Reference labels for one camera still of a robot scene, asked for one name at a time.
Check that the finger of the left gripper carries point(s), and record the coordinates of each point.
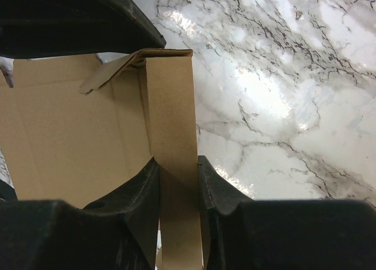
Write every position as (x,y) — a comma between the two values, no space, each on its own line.
(49,28)

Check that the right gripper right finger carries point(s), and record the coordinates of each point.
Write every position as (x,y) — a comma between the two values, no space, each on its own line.
(241,233)

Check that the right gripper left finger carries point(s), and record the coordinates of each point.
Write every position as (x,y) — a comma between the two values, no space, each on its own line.
(117,231)

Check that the brown cardboard box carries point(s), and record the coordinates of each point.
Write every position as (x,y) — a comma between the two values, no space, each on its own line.
(75,129)

